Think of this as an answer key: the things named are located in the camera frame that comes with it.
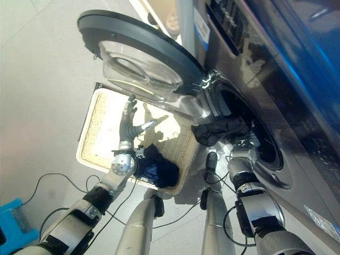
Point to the cream woven laundry basket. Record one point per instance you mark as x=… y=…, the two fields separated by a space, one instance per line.
x=106 y=127

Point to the blue white energy label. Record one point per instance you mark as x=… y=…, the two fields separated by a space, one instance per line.
x=202 y=27

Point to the open detergent drawer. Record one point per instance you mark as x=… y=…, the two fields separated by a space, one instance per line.
x=225 y=24

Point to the round washing machine door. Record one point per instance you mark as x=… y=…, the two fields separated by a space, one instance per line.
x=143 y=53

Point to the grey front-load washing machine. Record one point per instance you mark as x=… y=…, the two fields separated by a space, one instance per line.
x=279 y=106

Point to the shiny sticker on washer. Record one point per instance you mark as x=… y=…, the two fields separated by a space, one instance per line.
x=322 y=221

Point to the blue plastic stool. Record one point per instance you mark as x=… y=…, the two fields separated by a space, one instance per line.
x=16 y=223

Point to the white cabinet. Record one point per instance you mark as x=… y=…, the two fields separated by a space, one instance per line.
x=159 y=16

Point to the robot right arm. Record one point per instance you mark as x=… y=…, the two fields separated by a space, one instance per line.
x=255 y=202

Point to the robot leg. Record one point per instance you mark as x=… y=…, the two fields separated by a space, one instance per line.
x=216 y=212
x=138 y=228

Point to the black garment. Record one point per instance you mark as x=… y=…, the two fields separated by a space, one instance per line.
x=164 y=167
x=220 y=130

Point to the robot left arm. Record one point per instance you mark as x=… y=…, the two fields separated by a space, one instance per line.
x=79 y=217

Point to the robot right leg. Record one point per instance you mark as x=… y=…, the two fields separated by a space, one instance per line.
x=216 y=212

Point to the robot left leg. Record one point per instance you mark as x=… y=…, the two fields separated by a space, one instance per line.
x=138 y=228

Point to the navy blue garment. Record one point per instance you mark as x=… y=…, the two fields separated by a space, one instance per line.
x=145 y=171

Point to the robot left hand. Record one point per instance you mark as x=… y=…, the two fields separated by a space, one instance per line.
x=127 y=125

